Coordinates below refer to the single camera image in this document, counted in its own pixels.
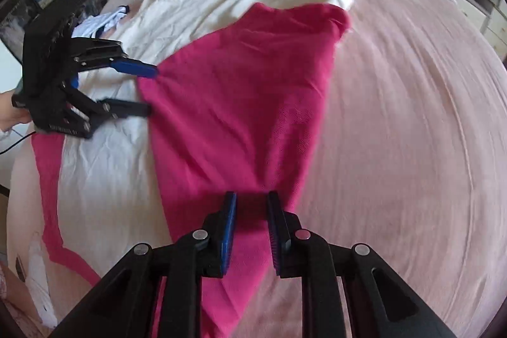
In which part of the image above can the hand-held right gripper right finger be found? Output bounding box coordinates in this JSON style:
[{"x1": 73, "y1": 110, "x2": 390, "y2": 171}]
[{"x1": 266, "y1": 191, "x2": 456, "y2": 338}]

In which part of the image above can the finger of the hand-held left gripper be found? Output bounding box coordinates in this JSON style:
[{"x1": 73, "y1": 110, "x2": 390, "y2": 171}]
[
  {"x1": 69, "y1": 85, "x2": 151, "y2": 133},
  {"x1": 73, "y1": 39, "x2": 160, "y2": 79}
]

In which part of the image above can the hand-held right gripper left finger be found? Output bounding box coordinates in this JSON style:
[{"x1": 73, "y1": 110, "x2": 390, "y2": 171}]
[{"x1": 49, "y1": 191, "x2": 238, "y2": 338}]

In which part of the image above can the pink and white raglan shirt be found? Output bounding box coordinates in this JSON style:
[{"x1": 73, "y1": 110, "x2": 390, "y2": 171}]
[{"x1": 32, "y1": 3, "x2": 351, "y2": 338}]

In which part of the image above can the person's left hand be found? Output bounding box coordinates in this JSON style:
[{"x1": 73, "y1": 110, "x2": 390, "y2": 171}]
[{"x1": 0, "y1": 90, "x2": 31, "y2": 133}]

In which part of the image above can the white garment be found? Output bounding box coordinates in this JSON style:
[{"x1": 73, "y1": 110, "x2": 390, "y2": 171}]
[{"x1": 71, "y1": 5, "x2": 131, "y2": 40}]

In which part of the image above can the white sock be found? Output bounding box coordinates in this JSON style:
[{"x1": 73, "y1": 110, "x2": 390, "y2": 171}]
[{"x1": 26, "y1": 239, "x2": 60, "y2": 328}]

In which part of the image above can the white dressing table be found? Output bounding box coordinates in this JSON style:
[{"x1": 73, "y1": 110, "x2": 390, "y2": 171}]
[{"x1": 455, "y1": 0, "x2": 505, "y2": 59}]

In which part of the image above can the black cable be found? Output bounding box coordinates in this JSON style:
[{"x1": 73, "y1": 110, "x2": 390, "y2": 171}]
[{"x1": 0, "y1": 126, "x2": 38, "y2": 156}]

